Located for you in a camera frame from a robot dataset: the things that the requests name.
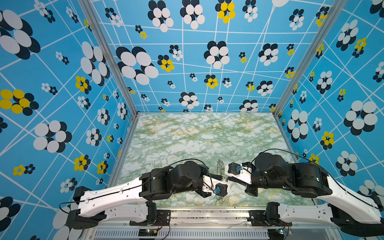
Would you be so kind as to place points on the left aluminium corner post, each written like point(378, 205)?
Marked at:
point(102, 41)

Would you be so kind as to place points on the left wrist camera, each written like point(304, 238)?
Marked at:
point(216, 187)

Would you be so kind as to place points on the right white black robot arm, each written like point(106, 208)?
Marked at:
point(352, 213)

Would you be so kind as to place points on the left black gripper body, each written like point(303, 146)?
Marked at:
point(200, 184)

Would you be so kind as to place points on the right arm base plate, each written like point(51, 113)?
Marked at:
point(260, 218)

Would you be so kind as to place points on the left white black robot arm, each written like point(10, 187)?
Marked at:
point(135, 200)

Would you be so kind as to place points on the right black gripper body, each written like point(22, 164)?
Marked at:
point(250, 190)

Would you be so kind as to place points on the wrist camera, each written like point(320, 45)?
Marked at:
point(216, 187)
point(235, 170)

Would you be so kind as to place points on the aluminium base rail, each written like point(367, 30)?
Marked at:
point(209, 224)

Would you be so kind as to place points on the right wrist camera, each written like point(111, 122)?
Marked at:
point(235, 170)

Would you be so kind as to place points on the aluminium corner post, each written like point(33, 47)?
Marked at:
point(323, 31)
point(102, 41)

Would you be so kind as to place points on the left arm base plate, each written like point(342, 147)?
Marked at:
point(162, 218)

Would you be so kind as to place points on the right aluminium corner post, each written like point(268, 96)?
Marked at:
point(323, 31)

